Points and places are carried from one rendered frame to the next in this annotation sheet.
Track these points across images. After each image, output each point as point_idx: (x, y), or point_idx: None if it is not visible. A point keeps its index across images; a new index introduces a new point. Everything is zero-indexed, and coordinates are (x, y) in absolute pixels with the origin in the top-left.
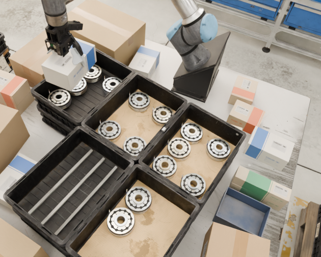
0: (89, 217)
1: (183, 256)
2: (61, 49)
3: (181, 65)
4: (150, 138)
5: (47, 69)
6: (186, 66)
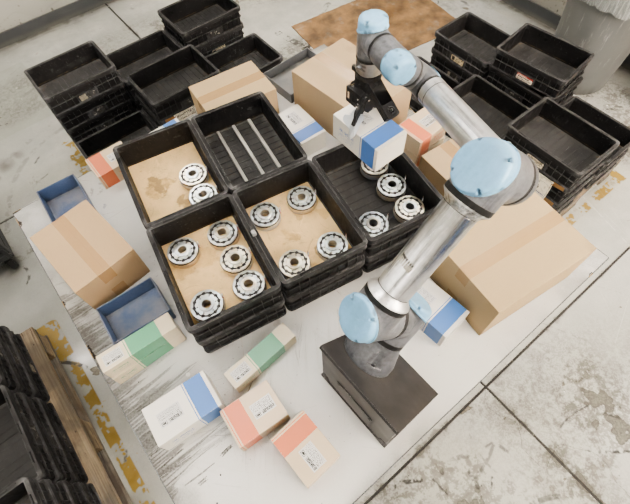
0: (200, 139)
1: (146, 241)
2: (346, 90)
3: None
4: (271, 239)
5: None
6: None
